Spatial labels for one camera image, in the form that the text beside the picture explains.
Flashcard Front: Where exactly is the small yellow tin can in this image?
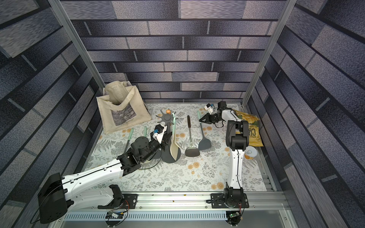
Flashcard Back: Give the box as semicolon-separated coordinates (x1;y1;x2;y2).
244;146;258;160

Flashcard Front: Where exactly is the grey spatula mint handle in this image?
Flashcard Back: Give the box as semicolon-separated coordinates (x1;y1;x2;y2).
124;128;134;153

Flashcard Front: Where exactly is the left circuit board with wires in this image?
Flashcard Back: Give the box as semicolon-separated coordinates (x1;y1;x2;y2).
105;211;128;228

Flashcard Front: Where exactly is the grey turner mint handle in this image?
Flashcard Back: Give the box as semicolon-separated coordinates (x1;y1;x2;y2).
198;122;212;151

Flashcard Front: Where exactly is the aluminium mounting rail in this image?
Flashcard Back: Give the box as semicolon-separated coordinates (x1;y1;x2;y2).
68;191;289;212

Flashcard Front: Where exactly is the circuit board with wires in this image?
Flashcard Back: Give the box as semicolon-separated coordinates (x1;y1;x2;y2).
105;211;128;228
226;211;241;227

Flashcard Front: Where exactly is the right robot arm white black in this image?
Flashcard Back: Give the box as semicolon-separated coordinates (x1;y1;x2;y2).
199;101;250;209

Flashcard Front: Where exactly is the right circuit board with wires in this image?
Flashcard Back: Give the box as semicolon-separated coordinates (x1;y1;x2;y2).
226;211;241;227

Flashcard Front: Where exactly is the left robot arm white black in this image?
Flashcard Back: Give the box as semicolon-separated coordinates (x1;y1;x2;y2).
38;132;172;224

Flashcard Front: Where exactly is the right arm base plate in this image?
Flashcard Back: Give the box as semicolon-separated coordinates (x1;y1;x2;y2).
208;193;250;209

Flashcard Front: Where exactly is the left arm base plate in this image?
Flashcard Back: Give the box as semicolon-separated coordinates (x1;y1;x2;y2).
98;194;138;210

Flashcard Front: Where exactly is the grey utensil rack stand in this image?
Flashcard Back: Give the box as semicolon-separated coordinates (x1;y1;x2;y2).
156;110;181;163

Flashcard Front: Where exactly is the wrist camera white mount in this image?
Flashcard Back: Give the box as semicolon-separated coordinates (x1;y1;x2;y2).
204;104;216;115
152;124;167;144

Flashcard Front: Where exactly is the beige canvas tote bag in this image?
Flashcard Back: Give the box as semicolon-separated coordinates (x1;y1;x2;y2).
97;81;152;135

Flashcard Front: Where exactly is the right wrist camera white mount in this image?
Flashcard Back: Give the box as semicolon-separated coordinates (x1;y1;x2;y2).
204;104;216;115

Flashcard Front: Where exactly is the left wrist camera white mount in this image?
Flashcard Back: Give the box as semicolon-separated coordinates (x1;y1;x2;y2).
152;124;167;144

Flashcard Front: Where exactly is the grey spatula dark wood handle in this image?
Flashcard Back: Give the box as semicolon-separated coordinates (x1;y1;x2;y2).
185;116;200;157

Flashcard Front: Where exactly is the yellow green chips bag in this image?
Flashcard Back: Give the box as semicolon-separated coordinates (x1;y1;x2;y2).
235;110;264;147

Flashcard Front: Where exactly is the cream turner mint handle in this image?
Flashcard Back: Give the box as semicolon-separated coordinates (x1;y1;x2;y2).
170;113;180;161

